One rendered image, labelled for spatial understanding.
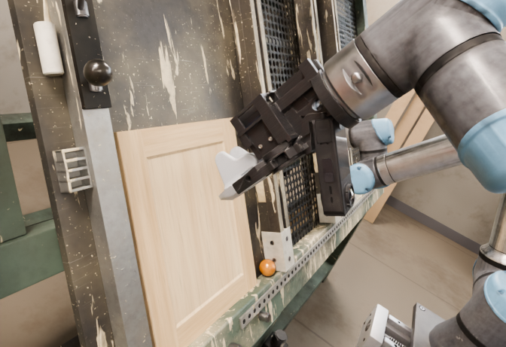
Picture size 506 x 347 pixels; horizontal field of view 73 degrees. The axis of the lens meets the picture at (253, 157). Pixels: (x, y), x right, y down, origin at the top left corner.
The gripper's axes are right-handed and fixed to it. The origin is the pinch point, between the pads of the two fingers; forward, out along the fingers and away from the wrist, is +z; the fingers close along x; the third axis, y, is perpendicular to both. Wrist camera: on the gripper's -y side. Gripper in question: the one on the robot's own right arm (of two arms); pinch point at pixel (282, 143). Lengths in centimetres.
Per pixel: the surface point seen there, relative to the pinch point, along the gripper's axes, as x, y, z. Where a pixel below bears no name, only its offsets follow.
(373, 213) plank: 86, -262, 44
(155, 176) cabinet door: 4, 55, 1
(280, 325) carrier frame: 95, -47, 39
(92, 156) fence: -2, 69, -1
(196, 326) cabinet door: 39, 48, 2
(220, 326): 41, 42, 0
